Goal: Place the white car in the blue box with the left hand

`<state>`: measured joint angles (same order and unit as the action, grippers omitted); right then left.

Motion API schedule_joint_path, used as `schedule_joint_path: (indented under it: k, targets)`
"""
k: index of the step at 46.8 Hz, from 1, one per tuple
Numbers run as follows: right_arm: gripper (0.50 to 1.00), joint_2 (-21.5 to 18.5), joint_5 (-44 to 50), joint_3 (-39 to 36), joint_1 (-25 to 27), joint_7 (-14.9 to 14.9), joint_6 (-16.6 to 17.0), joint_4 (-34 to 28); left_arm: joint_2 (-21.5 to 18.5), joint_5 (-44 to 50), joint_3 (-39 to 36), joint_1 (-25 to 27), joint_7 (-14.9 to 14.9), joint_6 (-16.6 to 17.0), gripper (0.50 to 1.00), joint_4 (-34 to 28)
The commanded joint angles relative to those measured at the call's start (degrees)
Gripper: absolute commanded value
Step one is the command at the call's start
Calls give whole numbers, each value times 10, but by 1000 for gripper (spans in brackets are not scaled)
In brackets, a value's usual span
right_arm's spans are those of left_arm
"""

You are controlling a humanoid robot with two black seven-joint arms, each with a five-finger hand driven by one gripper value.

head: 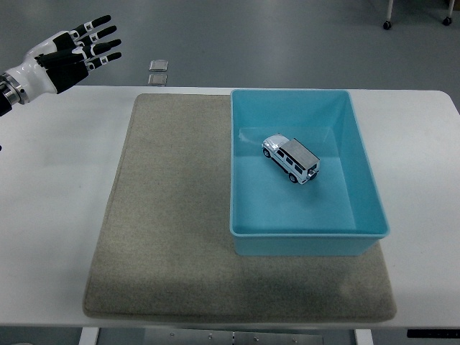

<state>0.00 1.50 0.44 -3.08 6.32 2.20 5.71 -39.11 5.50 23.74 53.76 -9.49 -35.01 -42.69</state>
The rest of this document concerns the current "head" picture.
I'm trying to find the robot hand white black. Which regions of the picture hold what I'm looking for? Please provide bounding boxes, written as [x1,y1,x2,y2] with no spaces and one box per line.
[5,14,122,103]

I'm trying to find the white toy car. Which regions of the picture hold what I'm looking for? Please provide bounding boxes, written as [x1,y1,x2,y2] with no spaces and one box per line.
[261,133,321,185]

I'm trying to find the blue plastic box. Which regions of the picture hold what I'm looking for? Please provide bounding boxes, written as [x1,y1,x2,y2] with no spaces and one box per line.
[229,88,391,257]

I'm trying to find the beige fabric mat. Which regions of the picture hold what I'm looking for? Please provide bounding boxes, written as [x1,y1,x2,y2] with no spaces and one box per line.
[82,93,397,321]

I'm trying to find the white table leg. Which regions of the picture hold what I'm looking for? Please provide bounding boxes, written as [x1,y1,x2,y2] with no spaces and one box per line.
[78,327,100,345]
[354,328,374,345]

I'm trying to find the grey metal plate with screws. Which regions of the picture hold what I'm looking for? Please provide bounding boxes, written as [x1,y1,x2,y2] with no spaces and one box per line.
[143,328,324,345]

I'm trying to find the white cart leg with caster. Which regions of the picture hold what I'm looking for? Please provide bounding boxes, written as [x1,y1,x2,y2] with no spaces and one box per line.
[382,0,394,31]
[442,0,454,27]

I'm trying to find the black table control panel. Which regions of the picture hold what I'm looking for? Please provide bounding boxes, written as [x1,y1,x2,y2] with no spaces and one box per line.
[407,328,460,339]

